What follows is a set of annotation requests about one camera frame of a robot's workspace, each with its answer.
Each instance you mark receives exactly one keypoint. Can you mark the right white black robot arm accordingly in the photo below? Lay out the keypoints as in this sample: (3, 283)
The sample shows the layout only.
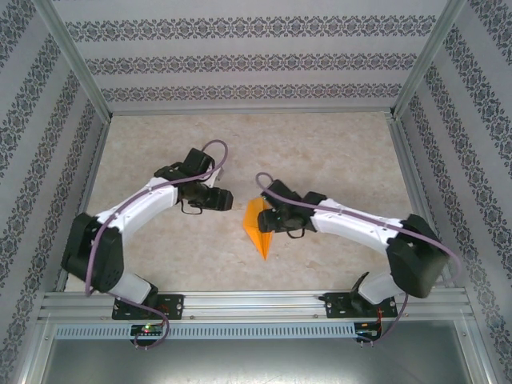
(352, 228)

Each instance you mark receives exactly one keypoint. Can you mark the grey metal sheet panel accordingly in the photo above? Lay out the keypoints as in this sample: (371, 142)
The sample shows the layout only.
(256, 364)

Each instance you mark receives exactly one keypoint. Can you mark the aluminium table side rail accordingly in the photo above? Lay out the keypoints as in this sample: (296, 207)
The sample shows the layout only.
(410, 180)
(97, 160)

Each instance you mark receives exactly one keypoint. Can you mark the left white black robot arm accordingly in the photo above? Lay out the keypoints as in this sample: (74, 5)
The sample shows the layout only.
(148, 200)

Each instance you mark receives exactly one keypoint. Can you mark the orange cloth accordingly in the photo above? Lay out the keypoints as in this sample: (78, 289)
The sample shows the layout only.
(252, 220)

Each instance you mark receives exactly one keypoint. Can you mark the long aluminium mounting rail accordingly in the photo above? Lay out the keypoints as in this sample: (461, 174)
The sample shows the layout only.
(256, 304)

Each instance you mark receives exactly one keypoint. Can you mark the small green circuit board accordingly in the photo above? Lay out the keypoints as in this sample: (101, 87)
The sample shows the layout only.
(146, 329)
(366, 333)

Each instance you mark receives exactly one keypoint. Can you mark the aluminium frame post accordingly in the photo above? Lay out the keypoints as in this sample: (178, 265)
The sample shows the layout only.
(430, 52)
(74, 52)

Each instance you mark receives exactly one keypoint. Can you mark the aluminium frame cross bar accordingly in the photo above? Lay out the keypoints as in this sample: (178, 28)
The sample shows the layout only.
(252, 110)

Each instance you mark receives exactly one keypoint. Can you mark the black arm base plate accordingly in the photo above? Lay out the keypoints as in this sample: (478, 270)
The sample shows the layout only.
(336, 306)
(176, 306)

